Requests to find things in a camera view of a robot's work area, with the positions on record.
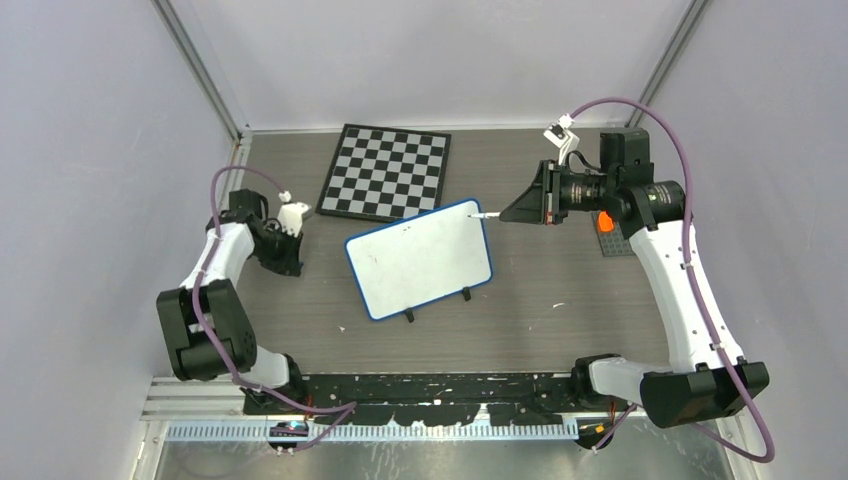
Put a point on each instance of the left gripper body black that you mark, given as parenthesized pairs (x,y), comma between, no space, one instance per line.
(275,253)

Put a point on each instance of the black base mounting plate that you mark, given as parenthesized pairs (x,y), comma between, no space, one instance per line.
(510,399)

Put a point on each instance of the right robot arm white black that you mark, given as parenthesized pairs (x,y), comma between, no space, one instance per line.
(708,376)

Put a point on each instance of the slotted cable duct strip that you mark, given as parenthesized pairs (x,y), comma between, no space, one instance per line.
(301,432)

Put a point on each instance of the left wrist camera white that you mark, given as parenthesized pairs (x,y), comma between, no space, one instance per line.
(292,214)

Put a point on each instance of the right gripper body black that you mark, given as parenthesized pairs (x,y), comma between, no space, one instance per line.
(565,191)

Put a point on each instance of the aluminium front frame rail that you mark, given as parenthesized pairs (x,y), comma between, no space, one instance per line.
(174,399)

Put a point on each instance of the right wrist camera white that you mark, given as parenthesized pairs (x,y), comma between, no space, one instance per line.
(561,135)

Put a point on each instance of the blue white marker pen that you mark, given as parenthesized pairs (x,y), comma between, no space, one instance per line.
(485,215)

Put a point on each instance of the orange curved block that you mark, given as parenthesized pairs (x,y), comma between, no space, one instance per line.
(605,223)

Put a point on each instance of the grey studded base plate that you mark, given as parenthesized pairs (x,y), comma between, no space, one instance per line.
(612,244)

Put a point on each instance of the whiteboard with blue frame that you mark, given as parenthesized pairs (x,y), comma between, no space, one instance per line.
(416,261)

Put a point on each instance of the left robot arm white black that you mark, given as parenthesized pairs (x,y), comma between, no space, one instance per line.
(206,328)

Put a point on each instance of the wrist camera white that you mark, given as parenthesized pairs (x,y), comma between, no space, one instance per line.
(292,214)
(561,135)

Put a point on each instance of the black white checkerboard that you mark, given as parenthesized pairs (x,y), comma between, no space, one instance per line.
(385,174)

